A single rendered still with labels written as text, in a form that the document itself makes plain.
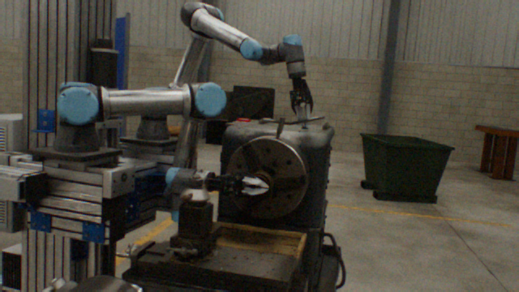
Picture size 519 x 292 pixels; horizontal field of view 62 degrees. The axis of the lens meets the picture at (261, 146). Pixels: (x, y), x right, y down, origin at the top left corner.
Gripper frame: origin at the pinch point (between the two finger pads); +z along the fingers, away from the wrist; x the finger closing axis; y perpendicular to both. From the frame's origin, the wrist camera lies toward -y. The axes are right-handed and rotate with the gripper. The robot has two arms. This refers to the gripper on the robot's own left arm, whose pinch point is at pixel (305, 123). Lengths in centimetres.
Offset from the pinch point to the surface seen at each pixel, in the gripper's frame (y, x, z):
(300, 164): 17.0, -1.9, 14.1
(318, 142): 0.6, 4.3, 8.3
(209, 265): 78, -19, 28
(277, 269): 74, -3, 32
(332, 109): -989, -42, 17
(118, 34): -406, -296, -147
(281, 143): 16.9, -7.7, 5.6
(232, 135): 0.8, -31.1, 0.4
